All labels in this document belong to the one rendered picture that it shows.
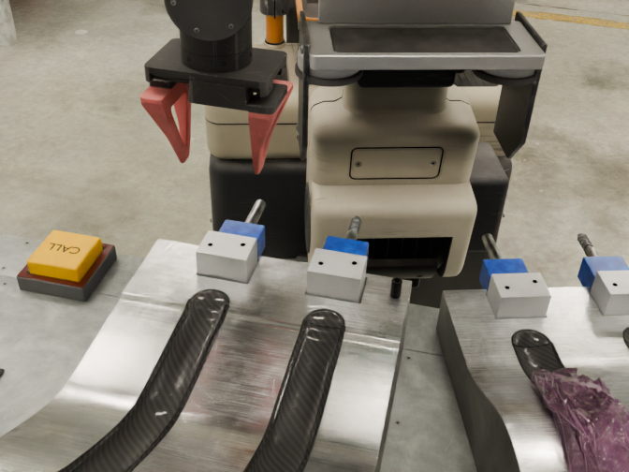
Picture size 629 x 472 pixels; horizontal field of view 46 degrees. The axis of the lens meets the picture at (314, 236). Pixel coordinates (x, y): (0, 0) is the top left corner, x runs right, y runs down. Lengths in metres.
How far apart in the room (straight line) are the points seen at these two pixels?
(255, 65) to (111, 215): 1.82
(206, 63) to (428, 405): 0.38
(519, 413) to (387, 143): 0.46
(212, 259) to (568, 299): 0.36
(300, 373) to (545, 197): 2.01
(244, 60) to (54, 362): 0.37
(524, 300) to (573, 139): 2.25
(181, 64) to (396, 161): 0.44
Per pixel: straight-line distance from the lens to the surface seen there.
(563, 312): 0.78
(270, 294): 0.69
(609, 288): 0.78
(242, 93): 0.59
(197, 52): 0.59
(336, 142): 0.96
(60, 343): 0.81
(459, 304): 0.76
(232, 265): 0.70
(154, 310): 0.69
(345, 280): 0.68
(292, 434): 0.60
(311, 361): 0.64
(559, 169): 2.76
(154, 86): 0.64
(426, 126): 0.98
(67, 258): 0.85
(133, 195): 2.48
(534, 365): 0.72
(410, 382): 0.75
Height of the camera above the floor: 1.35
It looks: 37 degrees down
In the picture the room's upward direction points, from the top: 2 degrees clockwise
